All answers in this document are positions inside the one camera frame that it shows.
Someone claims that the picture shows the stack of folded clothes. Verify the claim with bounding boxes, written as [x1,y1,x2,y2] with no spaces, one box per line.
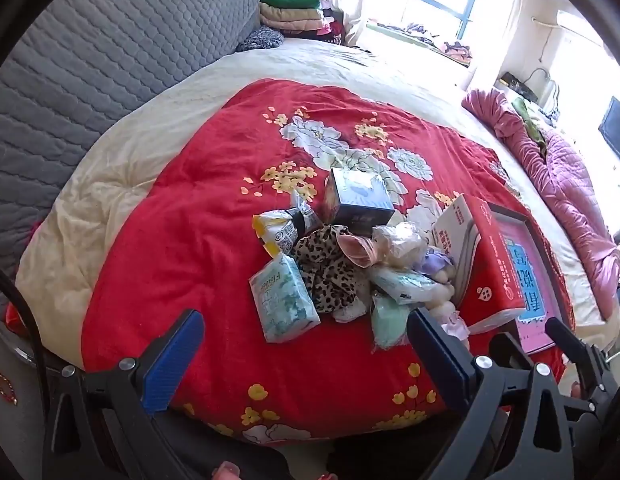
[259,0,347,47]

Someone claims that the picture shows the black television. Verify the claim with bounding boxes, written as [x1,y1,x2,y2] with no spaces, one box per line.
[597,96,620,172]

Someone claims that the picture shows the clothes on windowsill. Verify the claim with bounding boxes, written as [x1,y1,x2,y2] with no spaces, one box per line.
[367,20,474,67]

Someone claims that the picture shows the leopard print scrunchie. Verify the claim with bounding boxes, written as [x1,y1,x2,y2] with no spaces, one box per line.
[292,225,374,314]

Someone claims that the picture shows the green cloth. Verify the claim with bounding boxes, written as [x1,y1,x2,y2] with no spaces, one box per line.
[511,96,549,159]

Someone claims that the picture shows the grey quilted headboard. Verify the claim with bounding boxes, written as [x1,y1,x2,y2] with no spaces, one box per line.
[0,0,265,322]

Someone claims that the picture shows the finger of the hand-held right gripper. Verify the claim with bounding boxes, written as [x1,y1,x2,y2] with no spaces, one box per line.
[489,331,537,372]
[546,316,619,393]

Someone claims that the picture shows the red bead string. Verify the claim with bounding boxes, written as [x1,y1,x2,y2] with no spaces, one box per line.
[0,364,18,407]

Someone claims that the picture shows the white scrunchie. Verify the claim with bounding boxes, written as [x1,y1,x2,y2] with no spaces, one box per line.
[332,304,369,324]

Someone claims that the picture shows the white plush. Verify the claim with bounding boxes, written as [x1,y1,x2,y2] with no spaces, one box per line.
[372,222,429,266]

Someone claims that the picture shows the dark knit cloth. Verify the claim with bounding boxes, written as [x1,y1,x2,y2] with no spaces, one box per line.
[235,26,287,54]

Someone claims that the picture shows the mint green item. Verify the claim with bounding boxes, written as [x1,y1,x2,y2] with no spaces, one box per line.
[372,292,416,352]

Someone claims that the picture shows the black device on desk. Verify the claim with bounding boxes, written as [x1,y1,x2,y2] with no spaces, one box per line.
[499,72,539,102]

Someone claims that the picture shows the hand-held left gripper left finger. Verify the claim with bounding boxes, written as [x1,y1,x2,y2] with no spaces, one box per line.
[42,309,205,480]

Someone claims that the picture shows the black cable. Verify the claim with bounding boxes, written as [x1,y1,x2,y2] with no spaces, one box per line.
[0,260,55,398]

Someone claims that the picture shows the pink cloth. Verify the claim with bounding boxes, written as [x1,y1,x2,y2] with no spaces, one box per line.
[337,233,379,269]

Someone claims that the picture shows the cream bedsheet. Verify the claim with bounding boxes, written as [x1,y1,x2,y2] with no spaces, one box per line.
[14,37,620,361]

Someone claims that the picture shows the white tissue packet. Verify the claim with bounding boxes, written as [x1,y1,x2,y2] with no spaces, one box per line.
[372,265,443,306]

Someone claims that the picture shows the floral tissue packet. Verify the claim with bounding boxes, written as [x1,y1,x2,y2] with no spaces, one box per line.
[248,252,322,345]

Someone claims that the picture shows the red floral blanket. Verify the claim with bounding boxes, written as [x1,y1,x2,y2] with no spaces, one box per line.
[80,78,577,448]

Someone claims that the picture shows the yellow and black snack packet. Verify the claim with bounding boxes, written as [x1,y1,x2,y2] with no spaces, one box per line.
[252,190,323,257]

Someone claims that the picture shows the small dark carton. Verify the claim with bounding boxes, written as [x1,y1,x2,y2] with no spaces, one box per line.
[323,166,396,237]

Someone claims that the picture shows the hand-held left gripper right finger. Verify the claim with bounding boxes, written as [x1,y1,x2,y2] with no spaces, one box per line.
[406,307,576,480]

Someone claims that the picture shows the pink quilt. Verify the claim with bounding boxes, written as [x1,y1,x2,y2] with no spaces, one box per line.
[461,87,620,322]

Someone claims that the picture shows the pink tray box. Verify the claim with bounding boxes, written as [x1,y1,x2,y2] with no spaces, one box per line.
[482,202,574,357]

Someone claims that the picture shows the air conditioner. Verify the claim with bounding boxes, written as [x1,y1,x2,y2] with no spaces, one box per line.
[555,8,604,49]

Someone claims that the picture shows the red and white box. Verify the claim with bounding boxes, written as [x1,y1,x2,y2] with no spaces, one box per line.
[432,193,527,334]

